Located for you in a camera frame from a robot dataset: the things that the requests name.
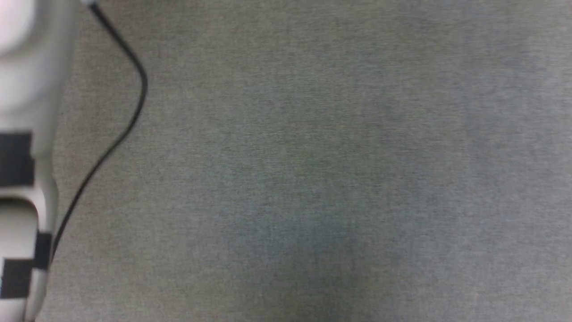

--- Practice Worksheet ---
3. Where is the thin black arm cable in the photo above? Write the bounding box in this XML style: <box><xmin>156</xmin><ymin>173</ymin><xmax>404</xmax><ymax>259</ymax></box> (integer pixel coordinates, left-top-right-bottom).
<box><xmin>49</xmin><ymin>0</ymin><xmax>149</xmax><ymax>265</ymax></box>

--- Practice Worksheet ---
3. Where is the grey fabric sofa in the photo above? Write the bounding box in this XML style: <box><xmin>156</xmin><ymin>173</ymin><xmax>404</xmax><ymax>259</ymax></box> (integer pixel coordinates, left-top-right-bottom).
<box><xmin>0</xmin><ymin>0</ymin><xmax>572</xmax><ymax>322</ymax></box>

